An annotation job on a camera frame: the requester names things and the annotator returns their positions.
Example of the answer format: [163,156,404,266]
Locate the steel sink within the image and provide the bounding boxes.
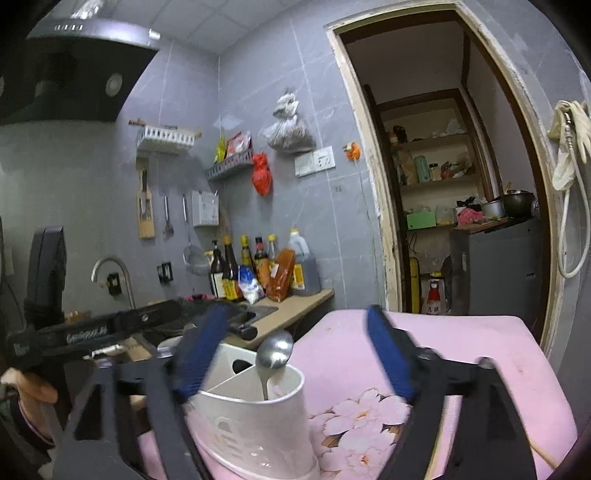
[226,302,280,324]

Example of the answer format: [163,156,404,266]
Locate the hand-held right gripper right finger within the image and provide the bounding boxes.
[366,305,539,480]

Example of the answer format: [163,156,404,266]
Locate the cream rubber gloves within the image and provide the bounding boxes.
[548,99,591,190]

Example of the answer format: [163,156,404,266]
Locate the dark sauce bottle yellow label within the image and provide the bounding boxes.
[222,236,242,301]

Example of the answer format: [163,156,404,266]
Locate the red snack packet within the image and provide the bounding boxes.
[226,131,252,155]

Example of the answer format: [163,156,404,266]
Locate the dark pump sauce bottle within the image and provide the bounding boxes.
[210,240,227,298]

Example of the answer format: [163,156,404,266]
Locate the orange red spice packet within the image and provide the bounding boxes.
[265,248,296,298]

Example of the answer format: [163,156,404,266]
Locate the pink floral table cloth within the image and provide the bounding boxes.
[139,309,578,480]

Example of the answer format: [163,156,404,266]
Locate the red plastic bag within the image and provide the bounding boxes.
[252,152,273,197]

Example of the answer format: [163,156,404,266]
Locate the large dark oil jug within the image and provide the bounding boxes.
[287,229,321,296]

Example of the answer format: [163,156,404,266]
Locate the clear plastic bag of goods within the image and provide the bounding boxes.
[264,90,317,153]

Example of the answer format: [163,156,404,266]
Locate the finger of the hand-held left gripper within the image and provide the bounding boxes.
[111,298,199,335]

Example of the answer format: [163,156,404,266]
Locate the person's left hand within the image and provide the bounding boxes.
[0,367,61,446]

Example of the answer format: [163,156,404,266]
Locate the grey wall shelf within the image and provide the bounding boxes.
[205,150,254,182]

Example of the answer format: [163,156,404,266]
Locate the metal strainer ladle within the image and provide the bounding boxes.
[181,194,209,277]

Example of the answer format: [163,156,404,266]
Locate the wooden chopstick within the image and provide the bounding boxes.
[526,436,561,469]

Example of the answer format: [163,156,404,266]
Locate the white plastic utensil holder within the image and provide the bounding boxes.
[185,342,320,480]

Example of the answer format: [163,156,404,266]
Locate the green box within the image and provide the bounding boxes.
[406,211,437,230]

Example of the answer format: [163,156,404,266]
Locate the white wall outlet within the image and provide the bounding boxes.
[294,147,336,178]

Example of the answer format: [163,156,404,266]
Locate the black pot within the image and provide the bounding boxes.
[501,190,536,217]

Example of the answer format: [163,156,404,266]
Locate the black range hood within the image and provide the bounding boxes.
[0,18,162,127]

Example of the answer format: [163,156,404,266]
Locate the dark sauce bottle yellow cap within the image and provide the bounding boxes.
[239,235,254,278]

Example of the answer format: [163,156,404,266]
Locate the steel faucet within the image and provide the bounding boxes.
[91,257,137,310]

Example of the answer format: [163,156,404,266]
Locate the white hose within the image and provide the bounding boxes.
[556,161,591,279]

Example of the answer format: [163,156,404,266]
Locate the steel spoon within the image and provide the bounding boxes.
[256,330,295,401]

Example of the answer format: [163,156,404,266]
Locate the blue white salt packet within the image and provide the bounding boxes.
[238,265,265,304]

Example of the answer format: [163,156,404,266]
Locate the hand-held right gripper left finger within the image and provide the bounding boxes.
[53,302,232,480]

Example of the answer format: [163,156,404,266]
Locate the red white bottle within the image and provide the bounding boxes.
[425,272,451,315]

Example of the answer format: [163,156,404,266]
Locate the beige kitchen counter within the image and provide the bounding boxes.
[115,288,335,354]

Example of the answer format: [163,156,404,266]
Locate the white wall basket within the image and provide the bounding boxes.
[136,124,201,155]

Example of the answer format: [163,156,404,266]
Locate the grey cabinet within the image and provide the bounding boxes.
[450,217,543,317]

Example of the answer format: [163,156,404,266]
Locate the wooden shelf unit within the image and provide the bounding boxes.
[365,88,502,232]

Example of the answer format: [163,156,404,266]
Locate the wooden door frame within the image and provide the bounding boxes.
[327,2,573,356]

